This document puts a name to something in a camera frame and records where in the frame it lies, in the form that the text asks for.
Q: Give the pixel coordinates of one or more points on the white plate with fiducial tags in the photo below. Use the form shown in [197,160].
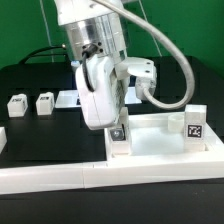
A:
[70,99]

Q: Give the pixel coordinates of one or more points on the white L-shaped obstacle fence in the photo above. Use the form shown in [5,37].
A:
[100,174]

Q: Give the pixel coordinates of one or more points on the white square table top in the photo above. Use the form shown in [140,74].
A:
[160,137]

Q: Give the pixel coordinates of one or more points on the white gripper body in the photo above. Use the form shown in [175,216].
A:
[101,108]

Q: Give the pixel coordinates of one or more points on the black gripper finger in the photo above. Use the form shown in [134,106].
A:
[119,133]

